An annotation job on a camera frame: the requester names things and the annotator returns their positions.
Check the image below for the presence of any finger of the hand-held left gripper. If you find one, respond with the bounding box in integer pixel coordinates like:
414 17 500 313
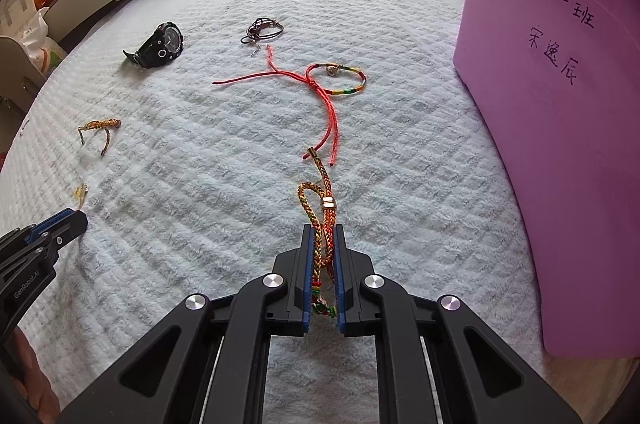
22 209 75 241
36 209 89 252

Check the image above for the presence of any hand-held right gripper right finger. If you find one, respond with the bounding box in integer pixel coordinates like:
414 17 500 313
332 224 586 424

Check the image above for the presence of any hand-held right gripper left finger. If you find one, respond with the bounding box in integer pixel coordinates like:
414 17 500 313
57 224 316 424

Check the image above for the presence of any multicolour braided bracelet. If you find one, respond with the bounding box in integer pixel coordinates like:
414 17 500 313
298 147 346 320

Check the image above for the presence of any small gold braided bracelet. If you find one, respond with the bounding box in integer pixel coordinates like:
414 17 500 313
77 118 122 157

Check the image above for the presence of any red string bracelet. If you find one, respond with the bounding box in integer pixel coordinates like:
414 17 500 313
212 44 368 166

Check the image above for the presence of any black wristwatch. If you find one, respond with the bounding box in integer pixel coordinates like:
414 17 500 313
123 22 185 70

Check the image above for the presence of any purple plastic tub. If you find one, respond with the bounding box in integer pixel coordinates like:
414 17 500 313
452 0 640 360

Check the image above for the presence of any dark brown cord bracelet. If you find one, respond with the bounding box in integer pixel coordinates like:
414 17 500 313
240 17 285 58

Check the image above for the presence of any person's left hand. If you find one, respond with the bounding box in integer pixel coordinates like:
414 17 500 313
7 326 62 424

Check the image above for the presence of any light blue bed blanket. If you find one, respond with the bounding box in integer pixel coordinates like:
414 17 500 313
0 0 551 424

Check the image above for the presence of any grey chair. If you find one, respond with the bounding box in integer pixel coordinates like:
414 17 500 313
0 35 46 115

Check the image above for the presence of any printed white plastic bag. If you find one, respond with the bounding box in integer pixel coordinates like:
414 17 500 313
20 7 68 75

